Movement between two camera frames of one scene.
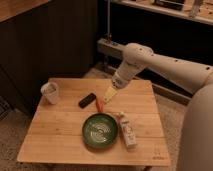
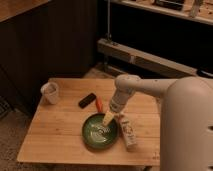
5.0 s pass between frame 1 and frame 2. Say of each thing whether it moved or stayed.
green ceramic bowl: stayed
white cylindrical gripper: moved
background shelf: stayed
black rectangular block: stayed
